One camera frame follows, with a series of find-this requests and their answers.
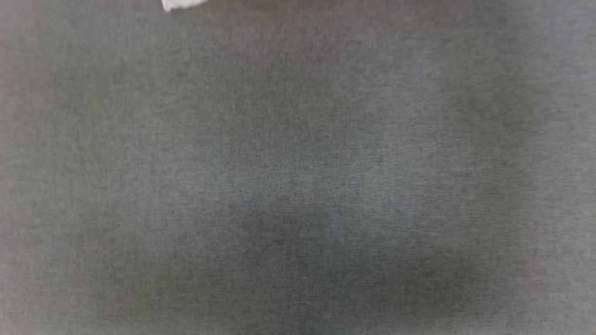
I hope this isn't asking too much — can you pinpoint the red and white jersey garment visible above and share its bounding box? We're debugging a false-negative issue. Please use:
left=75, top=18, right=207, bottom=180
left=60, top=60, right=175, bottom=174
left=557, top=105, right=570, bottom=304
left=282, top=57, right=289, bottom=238
left=161, top=0, right=209, bottom=12

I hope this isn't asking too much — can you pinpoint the grey fabric surface cover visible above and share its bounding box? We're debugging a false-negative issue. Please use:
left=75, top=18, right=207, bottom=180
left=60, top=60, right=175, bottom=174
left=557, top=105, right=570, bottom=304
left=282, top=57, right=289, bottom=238
left=0, top=0, right=596, bottom=335

